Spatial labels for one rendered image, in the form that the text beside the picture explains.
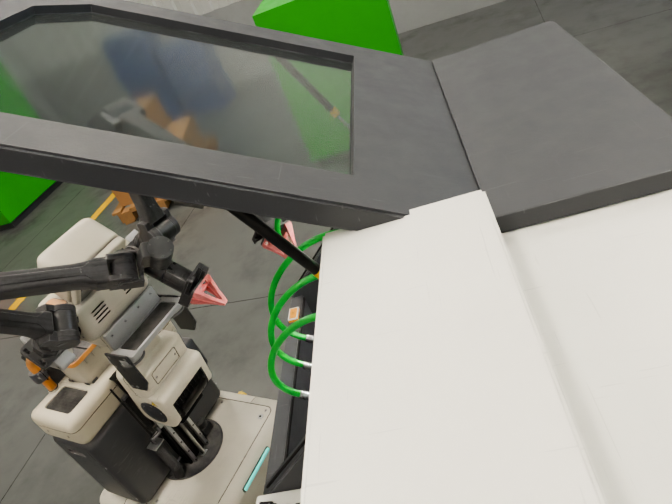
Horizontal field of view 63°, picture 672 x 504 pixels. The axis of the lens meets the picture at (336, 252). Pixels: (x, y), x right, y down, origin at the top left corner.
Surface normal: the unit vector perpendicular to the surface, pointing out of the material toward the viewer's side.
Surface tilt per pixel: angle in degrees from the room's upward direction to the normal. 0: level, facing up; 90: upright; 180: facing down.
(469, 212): 0
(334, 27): 90
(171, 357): 98
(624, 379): 0
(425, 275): 0
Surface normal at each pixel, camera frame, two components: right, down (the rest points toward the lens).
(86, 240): 0.33, -0.57
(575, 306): -0.33, -0.77
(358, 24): -0.04, 0.58
